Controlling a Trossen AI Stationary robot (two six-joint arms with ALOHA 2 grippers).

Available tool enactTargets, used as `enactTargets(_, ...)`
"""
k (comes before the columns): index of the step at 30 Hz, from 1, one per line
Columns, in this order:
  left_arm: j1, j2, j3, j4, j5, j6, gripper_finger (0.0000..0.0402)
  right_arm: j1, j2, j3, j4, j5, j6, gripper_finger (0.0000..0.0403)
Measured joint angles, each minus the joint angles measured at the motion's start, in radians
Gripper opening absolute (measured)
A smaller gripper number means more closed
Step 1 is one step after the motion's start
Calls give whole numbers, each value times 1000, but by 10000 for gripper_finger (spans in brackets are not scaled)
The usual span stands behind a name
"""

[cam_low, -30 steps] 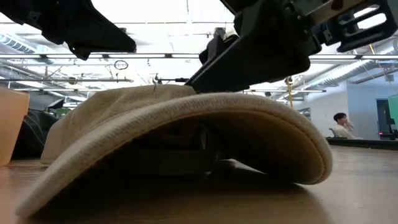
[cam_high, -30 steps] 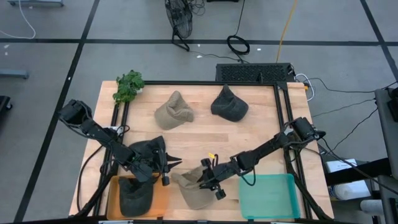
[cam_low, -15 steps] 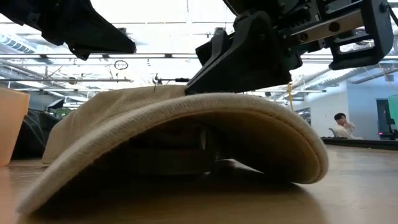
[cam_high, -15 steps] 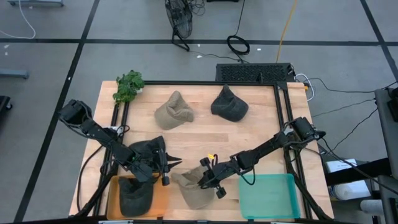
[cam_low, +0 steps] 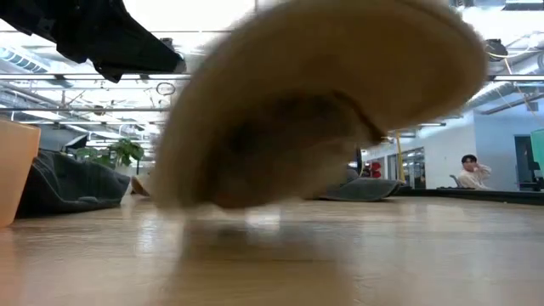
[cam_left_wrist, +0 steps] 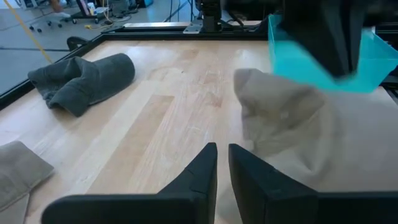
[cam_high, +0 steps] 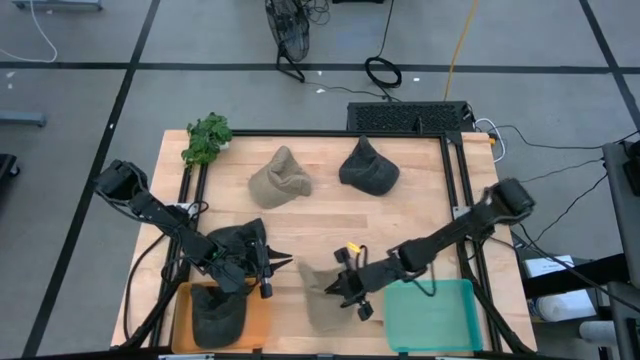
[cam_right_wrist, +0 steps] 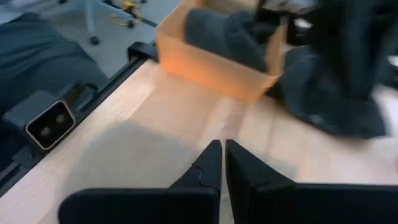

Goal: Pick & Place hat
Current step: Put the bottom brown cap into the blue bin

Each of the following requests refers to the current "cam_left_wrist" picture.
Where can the person's leg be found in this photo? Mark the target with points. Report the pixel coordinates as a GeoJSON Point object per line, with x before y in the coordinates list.
{"type": "Point", "coordinates": [59, 9]}

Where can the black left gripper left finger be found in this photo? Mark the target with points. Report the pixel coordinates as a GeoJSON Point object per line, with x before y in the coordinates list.
{"type": "Point", "coordinates": [130, 210]}

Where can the office chair wheeled base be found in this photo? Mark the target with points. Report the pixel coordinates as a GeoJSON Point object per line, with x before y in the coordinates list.
{"type": "Point", "coordinates": [49, 22]}

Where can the black round table clamp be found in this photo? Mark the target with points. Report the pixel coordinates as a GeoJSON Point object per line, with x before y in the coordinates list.
{"type": "Point", "coordinates": [76, 43]}

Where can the silver arm base bracket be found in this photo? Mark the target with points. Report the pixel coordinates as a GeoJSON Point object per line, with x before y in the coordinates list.
{"type": "Point", "coordinates": [192, 27]}

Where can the beige cap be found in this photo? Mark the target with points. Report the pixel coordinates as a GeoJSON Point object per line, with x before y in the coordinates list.
{"type": "Point", "coordinates": [21, 171]}
{"type": "Point", "coordinates": [273, 109]}

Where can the teal plastic bin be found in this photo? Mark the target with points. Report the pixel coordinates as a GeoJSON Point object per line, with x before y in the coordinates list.
{"type": "Point", "coordinates": [295, 62]}

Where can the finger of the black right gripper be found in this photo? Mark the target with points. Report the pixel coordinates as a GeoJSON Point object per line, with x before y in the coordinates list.
{"type": "Point", "coordinates": [311, 25]}
{"type": "Point", "coordinates": [346, 34]}

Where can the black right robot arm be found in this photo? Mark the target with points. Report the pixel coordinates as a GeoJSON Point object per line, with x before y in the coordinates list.
{"type": "Point", "coordinates": [211, 12]}

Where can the white cup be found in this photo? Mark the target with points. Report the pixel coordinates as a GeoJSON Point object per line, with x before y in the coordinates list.
{"type": "Point", "coordinates": [91, 8]}

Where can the black floor cart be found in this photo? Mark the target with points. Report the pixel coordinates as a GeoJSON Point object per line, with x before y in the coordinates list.
{"type": "Point", "coordinates": [85, 15]}

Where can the dark grey cap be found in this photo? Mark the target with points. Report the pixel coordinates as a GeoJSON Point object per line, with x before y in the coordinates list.
{"type": "Point", "coordinates": [93, 81]}

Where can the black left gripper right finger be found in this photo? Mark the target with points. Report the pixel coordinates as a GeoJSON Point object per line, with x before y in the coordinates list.
{"type": "Point", "coordinates": [311, 208]}

